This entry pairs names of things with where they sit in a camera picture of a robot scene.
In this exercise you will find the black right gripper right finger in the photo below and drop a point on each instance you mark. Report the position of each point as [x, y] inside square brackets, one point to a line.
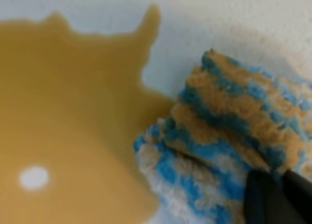
[298, 190]

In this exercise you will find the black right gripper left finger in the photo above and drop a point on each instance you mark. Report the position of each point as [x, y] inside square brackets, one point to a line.
[265, 202]

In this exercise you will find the blue white striped rag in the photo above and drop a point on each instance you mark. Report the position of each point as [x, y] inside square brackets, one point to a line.
[229, 118]

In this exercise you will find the brown coffee stain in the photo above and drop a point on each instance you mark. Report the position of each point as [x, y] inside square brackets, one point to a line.
[71, 105]

